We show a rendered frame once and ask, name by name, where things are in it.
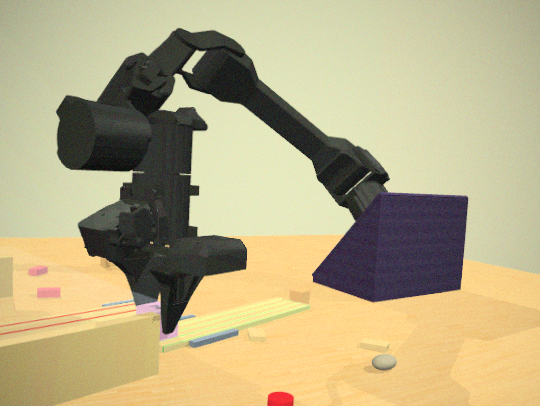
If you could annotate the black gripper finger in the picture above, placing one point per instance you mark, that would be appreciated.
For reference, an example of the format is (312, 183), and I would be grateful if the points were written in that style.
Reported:
(138, 276)
(176, 289)

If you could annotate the grey oval stone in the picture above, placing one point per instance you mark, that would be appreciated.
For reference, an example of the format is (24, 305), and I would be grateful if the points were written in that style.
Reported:
(384, 362)

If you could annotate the pink cube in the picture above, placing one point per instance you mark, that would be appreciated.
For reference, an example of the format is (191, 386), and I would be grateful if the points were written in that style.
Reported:
(168, 336)

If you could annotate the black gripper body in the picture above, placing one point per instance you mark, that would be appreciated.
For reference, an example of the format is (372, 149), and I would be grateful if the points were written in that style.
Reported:
(200, 256)

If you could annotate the red cylinder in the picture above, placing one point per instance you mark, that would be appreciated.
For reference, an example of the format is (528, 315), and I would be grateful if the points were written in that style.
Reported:
(280, 399)

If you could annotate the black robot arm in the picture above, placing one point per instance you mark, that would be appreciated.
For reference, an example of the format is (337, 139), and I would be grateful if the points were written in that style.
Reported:
(125, 130)

